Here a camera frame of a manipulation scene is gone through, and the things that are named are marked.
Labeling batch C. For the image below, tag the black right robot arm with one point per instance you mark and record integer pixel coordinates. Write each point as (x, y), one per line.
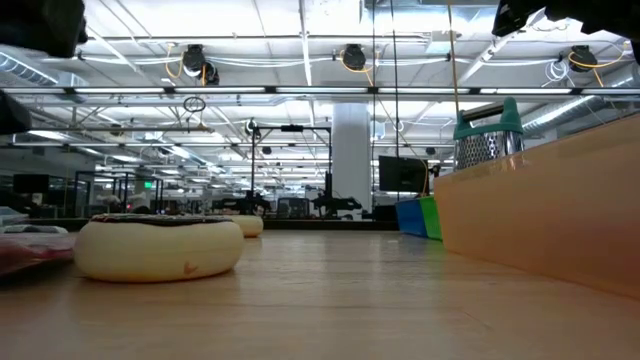
(515, 17)

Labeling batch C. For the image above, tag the blue plastic bin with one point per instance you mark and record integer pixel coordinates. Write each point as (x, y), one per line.
(411, 217)

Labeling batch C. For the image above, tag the red snack packet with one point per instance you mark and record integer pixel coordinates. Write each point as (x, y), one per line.
(30, 250)

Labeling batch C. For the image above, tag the orange plastic bin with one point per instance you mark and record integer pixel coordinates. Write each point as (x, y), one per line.
(550, 215)

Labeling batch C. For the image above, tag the green plastic bin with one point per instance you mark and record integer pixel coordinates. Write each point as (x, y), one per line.
(431, 218)

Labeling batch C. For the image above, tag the black background rig frame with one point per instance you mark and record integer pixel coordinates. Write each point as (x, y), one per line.
(292, 128)

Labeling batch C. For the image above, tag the small black monitor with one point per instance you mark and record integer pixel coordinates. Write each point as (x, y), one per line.
(30, 183)

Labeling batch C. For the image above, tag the black background robot arm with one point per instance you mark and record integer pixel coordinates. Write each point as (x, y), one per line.
(332, 204)
(247, 205)

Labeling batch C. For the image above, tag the white pillar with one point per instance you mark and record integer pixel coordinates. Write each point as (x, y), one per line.
(351, 160)

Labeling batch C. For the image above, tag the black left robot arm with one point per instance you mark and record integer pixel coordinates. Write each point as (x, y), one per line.
(40, 25)

